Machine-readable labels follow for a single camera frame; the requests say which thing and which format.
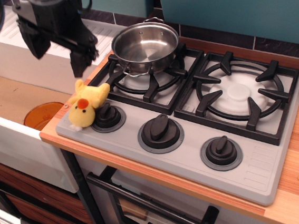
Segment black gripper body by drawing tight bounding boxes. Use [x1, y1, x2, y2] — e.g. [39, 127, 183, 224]
[14, 0, 98, 50]

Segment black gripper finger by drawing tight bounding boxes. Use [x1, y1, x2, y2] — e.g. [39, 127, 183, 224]
[70, 45, 99, 78]
[17, 20, 51, 59]

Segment yellow stuffed duck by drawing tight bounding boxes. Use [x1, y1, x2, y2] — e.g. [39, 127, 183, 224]
[68, 80, 110, 132]

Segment stainless steel pan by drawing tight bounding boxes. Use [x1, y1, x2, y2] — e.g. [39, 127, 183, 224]
[111, 18, 180, 77]

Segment black left stove knob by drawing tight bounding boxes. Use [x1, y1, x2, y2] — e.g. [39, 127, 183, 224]
[91, 103, 127, 133]

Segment black stove knob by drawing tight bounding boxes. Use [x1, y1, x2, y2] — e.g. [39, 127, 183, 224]
[91, 103, 127, 133]
[200, 135, 243, 172]
[138, 114, 185, 154]

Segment black middle stove knob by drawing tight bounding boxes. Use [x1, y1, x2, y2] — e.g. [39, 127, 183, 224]
[138, 114, 185, 154]

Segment grey toy stove top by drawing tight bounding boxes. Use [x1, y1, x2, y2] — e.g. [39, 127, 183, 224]
[47, 20, 299, 224]

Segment black right stove knob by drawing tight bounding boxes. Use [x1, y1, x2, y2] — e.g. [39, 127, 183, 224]
[200, 135, 243, 172]

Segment white toy sink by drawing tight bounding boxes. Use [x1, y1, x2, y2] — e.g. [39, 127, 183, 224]
[0, 0, 147, 200]

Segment orange sink drain plug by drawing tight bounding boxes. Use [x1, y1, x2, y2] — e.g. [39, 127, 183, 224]
[23, 102, 63, 131]

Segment teal cabinet left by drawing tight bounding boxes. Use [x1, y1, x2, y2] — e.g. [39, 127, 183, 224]
[83, 0, 154, 21]

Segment teal cabinet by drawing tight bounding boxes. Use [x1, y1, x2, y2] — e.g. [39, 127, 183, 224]
[83, 0, 154, 21]
[160, 0, 299, 44]

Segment black left burner grate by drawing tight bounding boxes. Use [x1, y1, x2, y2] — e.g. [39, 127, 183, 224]
[89, 43, 205, 115]

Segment black burner grate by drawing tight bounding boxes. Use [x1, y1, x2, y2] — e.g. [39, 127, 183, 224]
[174, 51, 299, 146]
[89, 43, 205, 115]

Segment black right burner grate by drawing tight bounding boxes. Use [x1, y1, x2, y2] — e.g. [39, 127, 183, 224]
[174, 51, 299, 146]

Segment wooden drawer fronts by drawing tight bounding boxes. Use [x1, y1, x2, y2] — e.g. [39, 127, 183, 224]
[0, 163, 93, 224]

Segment teal cabinet right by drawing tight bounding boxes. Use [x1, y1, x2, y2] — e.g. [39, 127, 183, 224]
[160, 0, 299, 44]

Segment oven door with black handle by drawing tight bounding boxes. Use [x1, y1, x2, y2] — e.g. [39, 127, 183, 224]
[85, 155, 224, 224]

